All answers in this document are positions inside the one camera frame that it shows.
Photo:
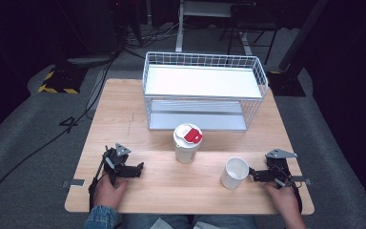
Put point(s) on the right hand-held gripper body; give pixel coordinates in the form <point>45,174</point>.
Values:
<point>279,165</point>

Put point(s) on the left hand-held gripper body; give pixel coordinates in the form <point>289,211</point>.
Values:
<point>116,160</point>

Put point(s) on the white paper cup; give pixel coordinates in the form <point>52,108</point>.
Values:
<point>234,173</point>

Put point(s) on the white lidded cup red label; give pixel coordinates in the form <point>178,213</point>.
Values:
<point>187,143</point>

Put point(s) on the person's right hand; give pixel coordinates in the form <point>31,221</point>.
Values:
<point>282,198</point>

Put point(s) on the person's left hand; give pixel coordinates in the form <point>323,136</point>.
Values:
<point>108,192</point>

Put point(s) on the grey tape strip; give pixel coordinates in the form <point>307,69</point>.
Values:
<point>302,179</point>
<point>76,182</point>

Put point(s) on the black stand with base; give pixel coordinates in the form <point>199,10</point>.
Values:
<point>290,73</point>

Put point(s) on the yellow black striped base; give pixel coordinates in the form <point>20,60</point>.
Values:
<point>60,83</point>

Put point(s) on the black chair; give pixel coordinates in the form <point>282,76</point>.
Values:
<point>254,22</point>

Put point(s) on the white desk frame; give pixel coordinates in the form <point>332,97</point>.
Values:
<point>200,9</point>

